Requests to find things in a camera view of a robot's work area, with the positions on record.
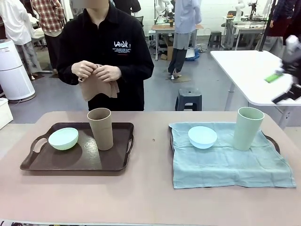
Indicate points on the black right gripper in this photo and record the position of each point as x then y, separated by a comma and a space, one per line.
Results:
294, 66

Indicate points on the tall light green cup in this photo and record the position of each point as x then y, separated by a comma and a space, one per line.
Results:
247, 134

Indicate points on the light blue bowl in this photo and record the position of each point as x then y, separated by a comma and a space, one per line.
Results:
202, 139

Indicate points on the blue cloth mat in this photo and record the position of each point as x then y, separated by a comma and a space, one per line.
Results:
223, 169

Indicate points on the tall brown cup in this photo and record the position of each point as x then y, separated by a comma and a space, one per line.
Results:
103, 134

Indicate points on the beige cloth mat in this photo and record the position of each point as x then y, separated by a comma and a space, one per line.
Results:
96, 89

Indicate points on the light green bowl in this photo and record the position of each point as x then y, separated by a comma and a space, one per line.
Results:
63, 141

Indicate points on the person's left forearm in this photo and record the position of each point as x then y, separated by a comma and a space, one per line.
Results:
136, 73

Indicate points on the person's right forearm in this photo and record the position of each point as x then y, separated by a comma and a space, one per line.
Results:
67, 75

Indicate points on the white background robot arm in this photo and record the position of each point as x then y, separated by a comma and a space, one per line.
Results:
160, 9

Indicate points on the person's left hand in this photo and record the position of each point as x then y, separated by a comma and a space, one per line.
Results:
109, 74

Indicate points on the person's right hand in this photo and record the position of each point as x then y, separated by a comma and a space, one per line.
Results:
83, 69

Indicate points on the white side table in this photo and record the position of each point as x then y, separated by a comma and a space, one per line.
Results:
247, 70

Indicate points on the bystander in dark red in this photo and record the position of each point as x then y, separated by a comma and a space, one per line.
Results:
277, 28

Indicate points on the black slanted pole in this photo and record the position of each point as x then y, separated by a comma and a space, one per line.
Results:
266, 26

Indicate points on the white background desk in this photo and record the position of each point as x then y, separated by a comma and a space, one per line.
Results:
247, 24

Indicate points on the dark plastic stool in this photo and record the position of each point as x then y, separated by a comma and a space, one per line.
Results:
215, 38

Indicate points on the small white background robot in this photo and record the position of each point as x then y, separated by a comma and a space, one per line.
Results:
239, 9

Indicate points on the grey plastic stool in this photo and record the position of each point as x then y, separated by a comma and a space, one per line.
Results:
188, 94

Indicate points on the bystander in light blue shirt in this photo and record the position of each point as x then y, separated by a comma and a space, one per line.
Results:
185, 18

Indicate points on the cardboard box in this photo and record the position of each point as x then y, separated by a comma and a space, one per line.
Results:
168, 50

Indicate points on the wooden background table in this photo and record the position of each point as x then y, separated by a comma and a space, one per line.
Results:
164, 27

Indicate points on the bystander in black top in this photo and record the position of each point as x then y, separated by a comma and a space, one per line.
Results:
127, 5

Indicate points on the person in black shirt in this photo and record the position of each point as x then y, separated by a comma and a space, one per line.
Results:
94, 35

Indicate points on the bystander in red plaid shirt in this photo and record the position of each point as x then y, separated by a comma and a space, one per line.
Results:
47, 16

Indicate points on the bystander in white coat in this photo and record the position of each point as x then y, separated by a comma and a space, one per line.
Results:
14, 21

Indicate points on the white box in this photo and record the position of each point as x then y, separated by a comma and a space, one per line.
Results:
4, 113

